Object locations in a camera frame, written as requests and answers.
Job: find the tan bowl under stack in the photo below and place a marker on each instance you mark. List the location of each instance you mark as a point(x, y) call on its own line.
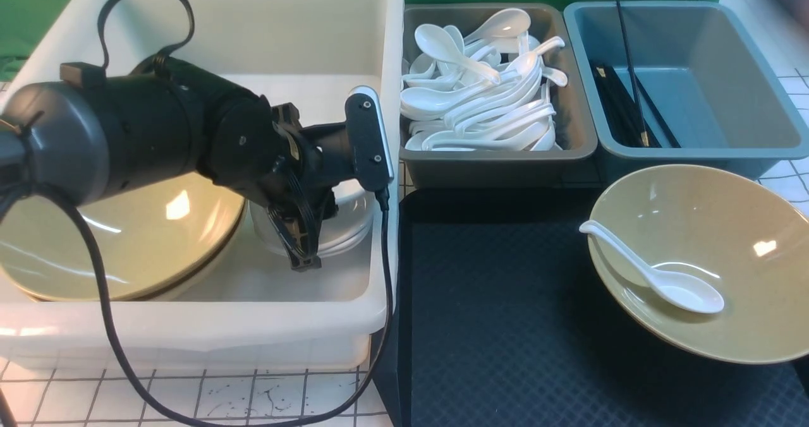
point(208, 269)

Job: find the tan noodle bowl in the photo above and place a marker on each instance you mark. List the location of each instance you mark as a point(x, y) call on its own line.
point(746, 241)

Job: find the white sauce dish top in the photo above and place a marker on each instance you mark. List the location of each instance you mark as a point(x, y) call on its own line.
point(273, 242)

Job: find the olive grey spoon bin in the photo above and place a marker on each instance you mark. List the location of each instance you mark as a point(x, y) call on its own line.
point(459, 130)

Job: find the white spoon left of pile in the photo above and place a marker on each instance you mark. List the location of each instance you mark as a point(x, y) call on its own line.
point(438, 44)

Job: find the right grey black robot arm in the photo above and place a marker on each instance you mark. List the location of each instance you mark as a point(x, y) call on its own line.
point(88, 137)

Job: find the white square sauce dish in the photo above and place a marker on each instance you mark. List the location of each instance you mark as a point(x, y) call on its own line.
point(354, 210)

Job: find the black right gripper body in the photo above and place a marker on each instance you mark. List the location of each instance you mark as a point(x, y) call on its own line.
point(314, 157)

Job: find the blue grey chopstick bin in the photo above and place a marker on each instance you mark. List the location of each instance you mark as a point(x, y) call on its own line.
point(722, 100)

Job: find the tan bowl top of stack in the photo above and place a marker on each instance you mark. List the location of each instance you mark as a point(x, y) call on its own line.
point(171, 199)

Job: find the white ceramic soup spoon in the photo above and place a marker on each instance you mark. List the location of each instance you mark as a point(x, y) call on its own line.
point(682, 290)

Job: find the upright black chopstick in bin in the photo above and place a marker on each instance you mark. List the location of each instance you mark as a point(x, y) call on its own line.
point(630, 73)

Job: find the bundle black chopsticks in bin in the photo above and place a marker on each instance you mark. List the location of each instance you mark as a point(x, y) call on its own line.
point(633, 117)

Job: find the white spoon of pile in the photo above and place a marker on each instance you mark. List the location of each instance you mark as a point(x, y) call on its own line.
point(509, 22)
point(438, 44)

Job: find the white spoon top of pile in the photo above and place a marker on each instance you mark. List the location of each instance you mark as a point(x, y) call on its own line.
point(509, 22)

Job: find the black textured serving tray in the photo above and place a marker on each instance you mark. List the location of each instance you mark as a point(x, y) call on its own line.
point(501, 320)

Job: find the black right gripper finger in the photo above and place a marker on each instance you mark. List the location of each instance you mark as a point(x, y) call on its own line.
point(320, 205)
point(298, 236)

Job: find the large white plastic tub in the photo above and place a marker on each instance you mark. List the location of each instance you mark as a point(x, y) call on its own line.
point(254, 310)

